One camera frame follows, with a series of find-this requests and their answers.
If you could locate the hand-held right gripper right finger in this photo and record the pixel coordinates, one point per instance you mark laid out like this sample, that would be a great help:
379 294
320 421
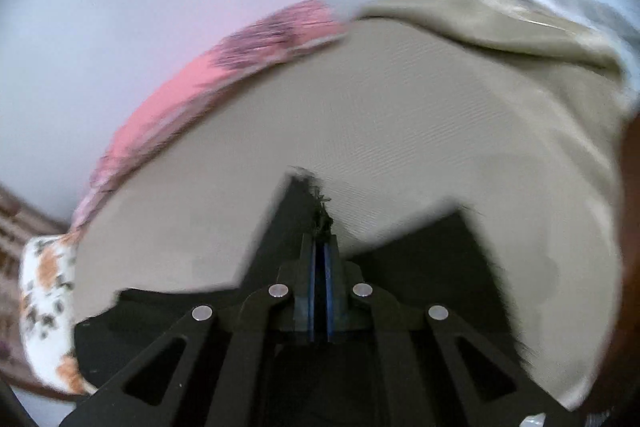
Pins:
330 287

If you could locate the pink striped pillow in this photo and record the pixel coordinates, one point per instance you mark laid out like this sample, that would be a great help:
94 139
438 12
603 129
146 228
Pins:
165 92

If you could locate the white orange floral cloth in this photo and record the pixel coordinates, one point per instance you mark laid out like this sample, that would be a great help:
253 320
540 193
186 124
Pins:
45 332

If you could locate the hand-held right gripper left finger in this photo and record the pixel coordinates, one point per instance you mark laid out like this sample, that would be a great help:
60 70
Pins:
308 287

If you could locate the black pants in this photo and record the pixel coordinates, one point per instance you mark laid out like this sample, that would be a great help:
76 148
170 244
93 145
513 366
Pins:
450 257

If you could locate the beige textured bed sheet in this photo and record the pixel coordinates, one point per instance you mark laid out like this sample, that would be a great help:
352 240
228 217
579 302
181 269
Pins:
400 117

